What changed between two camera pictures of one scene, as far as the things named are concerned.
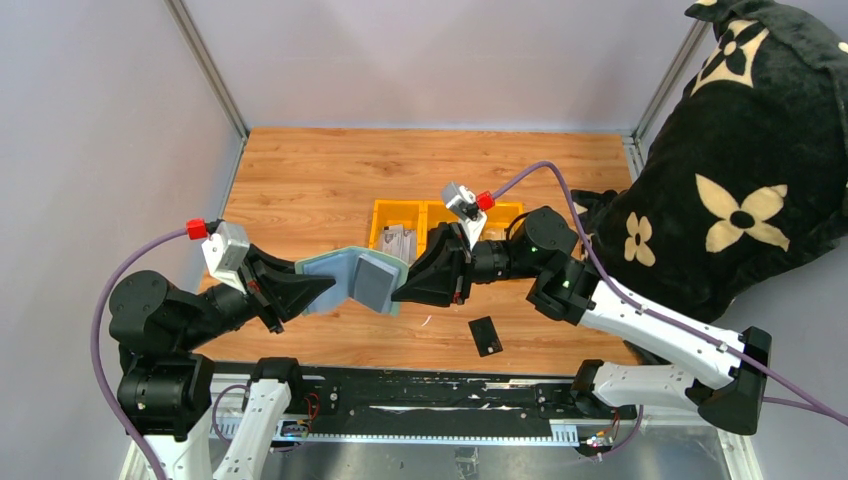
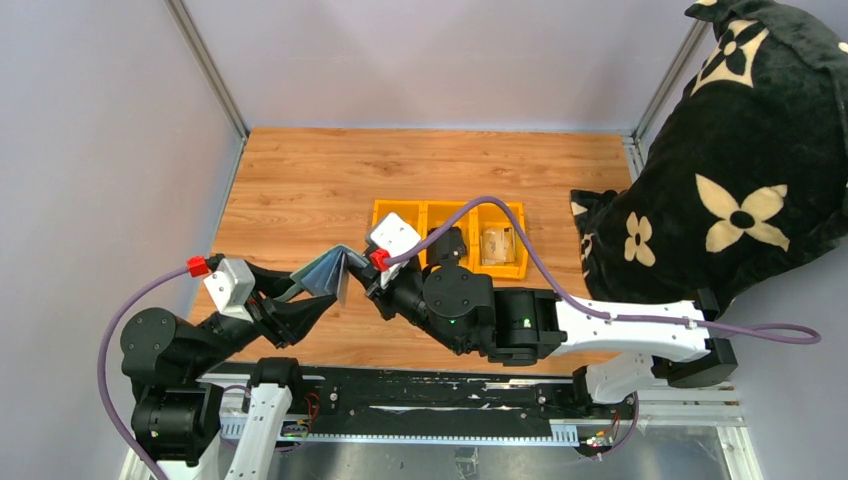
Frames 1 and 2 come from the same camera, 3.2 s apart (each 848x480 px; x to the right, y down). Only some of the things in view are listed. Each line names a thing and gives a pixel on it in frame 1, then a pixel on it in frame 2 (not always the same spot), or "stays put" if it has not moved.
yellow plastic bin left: x=388 y=213 stays put
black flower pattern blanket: x=747 y=171 stays put
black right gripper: x=460 y=266 -> x=377 y=285
